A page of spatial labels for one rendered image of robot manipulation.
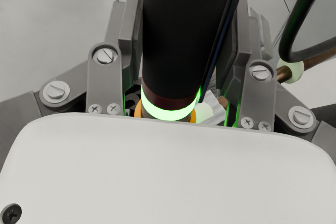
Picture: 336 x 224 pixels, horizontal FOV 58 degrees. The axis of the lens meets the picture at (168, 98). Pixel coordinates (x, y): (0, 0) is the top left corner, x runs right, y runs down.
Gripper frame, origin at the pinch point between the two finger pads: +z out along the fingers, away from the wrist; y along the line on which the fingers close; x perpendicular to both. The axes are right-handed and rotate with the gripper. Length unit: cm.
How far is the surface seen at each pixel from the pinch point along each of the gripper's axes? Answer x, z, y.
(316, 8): -88, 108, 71
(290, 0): -151, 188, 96
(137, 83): -25.8, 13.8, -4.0
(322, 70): -31.8, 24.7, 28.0
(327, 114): -15.3, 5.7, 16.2
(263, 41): -35, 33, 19
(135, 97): -26.0, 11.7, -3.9
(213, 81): -36.3, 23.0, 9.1
